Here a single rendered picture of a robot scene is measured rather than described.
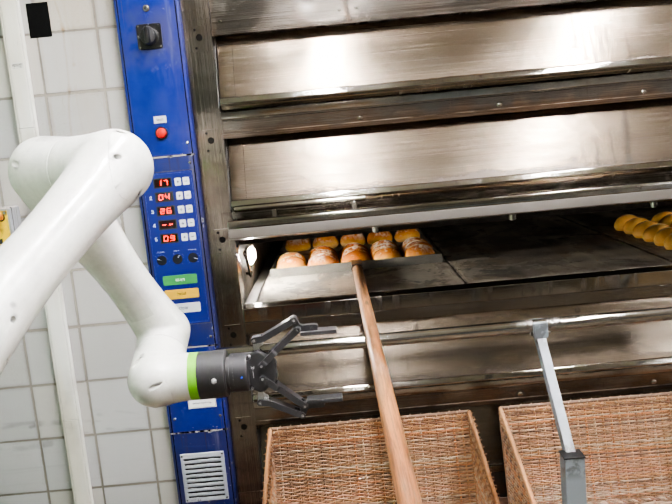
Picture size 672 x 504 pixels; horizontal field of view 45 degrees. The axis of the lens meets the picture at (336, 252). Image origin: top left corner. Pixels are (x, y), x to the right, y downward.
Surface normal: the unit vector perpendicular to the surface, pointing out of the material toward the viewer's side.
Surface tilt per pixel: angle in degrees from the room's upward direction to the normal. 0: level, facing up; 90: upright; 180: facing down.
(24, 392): 90
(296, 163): 70
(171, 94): 90
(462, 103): 90
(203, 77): 90
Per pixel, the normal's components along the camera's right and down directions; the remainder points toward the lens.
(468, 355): -0.03, -0.19
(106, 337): 0.00, 0.15
